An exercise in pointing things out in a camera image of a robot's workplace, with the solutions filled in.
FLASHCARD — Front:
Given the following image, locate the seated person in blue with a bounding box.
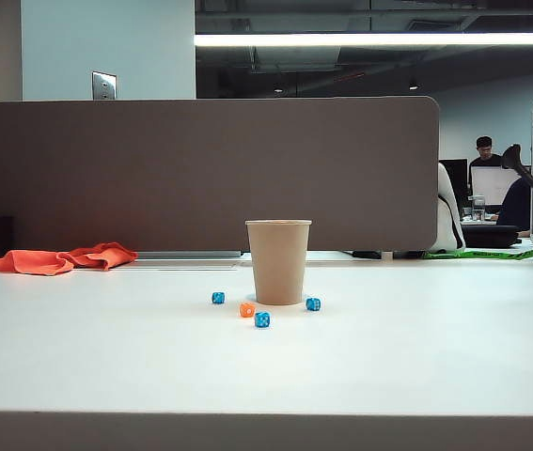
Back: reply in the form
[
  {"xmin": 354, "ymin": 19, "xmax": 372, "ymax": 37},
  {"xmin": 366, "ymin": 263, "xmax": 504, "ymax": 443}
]
[{"xmin": 495, "ymin": 177, "xmax": 533, "ymax": 232}]

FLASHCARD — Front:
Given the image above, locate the brown paper cup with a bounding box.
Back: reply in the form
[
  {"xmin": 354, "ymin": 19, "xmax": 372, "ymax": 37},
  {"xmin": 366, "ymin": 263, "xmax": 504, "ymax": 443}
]
[{"xmin": 244, "ymin": 218, "xmax": 313, "ymax": 306}]

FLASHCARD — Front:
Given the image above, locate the white rounded object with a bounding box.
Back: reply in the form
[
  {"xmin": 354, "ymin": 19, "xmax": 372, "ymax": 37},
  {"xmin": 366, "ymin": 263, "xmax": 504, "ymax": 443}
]
[{"xmin": 434, "ymin": 162, "xmax": 467, "ymax": 253}]

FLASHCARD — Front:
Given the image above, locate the long ceiling light strip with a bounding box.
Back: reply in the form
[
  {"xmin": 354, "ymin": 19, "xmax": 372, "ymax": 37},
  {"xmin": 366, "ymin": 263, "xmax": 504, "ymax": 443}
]
[{"xmin": 194, "ymin": 31, "xmax": 533, "ymax": 47}]

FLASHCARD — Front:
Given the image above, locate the clear glass jar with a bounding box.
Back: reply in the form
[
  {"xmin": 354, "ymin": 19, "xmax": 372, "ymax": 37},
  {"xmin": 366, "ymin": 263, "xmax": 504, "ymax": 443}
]
[{"xmin": 468, "ymin": 194, "xmax": 487, "ymax": 222}]

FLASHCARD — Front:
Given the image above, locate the wide grey desk partition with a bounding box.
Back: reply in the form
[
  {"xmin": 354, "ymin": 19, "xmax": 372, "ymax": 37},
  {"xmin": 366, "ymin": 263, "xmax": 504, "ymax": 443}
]
[{"xmin": 0, "ymin": 96, "xmax": 441, "ymax": 254}]

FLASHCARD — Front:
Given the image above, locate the orange cloth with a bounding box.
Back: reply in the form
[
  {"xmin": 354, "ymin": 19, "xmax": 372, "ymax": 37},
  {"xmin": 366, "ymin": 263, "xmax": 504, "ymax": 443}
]
[{"xmin": 0, "ymin": 241, "xmax": 139, "ymax": 276}]

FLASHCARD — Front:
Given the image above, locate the black monitor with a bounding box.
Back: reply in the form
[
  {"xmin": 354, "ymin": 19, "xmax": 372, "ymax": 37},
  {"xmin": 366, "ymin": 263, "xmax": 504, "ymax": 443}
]
[{"xmin": 439, "ymin": 158, "xmax": 469, "ymax": 208}]

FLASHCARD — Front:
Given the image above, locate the white lit monitor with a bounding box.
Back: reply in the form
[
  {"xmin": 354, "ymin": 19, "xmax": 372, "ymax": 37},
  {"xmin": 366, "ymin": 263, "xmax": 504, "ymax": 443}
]
[{"xmin": 470, "ymin": 166, "xmax": 524, "ymax": 206}]

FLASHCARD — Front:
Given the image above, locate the green tape strip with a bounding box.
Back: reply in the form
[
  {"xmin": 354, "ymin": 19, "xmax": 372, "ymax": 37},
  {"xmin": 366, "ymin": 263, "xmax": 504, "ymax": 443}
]
[{"xmin": 423, "ymin": 249, "xmax": 533, "ymax": 261}]

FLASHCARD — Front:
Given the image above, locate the standing person in black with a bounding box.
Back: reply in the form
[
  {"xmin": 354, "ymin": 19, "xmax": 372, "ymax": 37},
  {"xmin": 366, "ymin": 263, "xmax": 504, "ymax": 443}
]
[{"xmin": 468, "ymin": 135, "xmax": 505, "ymax": 189}]

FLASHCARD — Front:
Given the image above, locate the metal wall switch plate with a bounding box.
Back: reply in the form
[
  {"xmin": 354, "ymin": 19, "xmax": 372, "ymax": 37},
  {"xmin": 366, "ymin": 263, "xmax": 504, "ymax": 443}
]
[{"xmin": 91, "ymin": 70, "xmax": 118, "ymax": 101}]

